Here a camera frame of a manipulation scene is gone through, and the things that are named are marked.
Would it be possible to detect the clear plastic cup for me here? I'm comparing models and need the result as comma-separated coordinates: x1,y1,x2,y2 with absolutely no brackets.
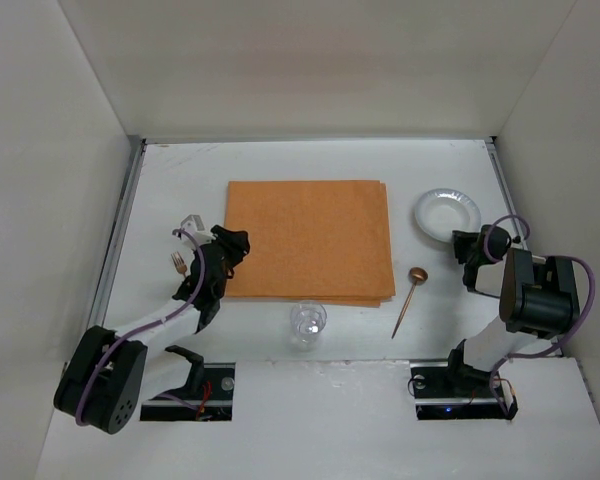
290,300,328,350

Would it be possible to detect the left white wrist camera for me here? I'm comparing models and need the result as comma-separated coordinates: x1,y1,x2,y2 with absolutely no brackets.
172,214,214,249

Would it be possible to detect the copper fork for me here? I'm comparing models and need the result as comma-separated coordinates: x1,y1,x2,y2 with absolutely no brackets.
171,252,188,278

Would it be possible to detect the right aluminium frame rail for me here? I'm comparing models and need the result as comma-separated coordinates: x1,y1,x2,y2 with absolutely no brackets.
484,135,564,351

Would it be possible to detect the left aluminium frame rail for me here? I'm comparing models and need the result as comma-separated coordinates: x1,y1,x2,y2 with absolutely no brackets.
82,135,146,332

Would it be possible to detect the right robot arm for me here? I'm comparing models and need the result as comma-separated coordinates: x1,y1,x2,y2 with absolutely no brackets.
445,225,580,394

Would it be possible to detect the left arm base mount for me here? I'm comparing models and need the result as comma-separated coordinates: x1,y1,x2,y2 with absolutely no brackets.
139,345,236,422

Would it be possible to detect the orange cloth placemat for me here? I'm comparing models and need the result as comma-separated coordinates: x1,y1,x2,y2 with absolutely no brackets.
224,180,396,306

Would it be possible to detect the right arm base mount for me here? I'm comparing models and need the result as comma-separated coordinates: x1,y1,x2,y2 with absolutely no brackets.
407,361,519,421

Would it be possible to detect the aluminium frame rail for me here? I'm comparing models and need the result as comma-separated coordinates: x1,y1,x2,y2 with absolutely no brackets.
484,135,564,351
82,135,146,332

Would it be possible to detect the copper spoon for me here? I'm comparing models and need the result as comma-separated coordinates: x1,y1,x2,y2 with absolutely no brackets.
391,267,429,339

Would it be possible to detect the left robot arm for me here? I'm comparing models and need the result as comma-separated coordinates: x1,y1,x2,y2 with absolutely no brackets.
53,225,250,435

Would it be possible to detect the white ceramic plate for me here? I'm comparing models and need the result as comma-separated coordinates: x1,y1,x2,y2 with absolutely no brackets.
414,188,481,243

